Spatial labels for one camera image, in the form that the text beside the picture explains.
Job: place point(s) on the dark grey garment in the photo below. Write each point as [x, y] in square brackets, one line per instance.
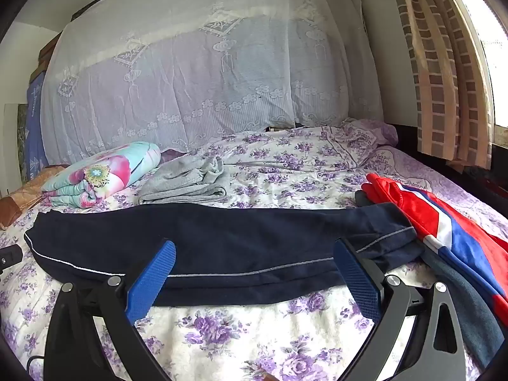
[460, 305]

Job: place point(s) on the brown cardboard box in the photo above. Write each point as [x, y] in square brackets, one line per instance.
[45, 51]

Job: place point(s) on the lilac pillow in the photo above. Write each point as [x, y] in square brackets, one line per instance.
[387, 133]

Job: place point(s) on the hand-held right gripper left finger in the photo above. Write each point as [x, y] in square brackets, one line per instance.
[153, 278]

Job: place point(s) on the folded floral quilt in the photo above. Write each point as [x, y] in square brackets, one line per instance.
[99, 174]

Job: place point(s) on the red blue white jacket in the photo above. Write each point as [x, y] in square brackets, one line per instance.
[420, 206]

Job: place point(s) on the white lace cover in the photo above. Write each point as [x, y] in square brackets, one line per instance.
[198, 67]

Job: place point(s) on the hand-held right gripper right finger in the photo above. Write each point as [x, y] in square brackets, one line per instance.
[357, 281]

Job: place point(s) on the black bed frame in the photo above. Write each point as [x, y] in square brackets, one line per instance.
[456, 174]

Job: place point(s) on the framed picture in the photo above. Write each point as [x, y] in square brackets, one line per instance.
[20, 147]

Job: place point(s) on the brick pattern curtain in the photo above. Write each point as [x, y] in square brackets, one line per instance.
[436, 87]

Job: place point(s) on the folded grey garment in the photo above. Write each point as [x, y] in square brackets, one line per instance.
[186, 184]

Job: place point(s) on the window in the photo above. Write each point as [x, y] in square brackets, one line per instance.
[496, 27]

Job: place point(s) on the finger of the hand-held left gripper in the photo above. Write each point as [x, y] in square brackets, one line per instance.
[10, 254]

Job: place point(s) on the navy pants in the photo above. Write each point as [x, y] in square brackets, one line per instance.
[238, 242]

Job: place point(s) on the purple floral bedspread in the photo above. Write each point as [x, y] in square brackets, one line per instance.
[246, 337]

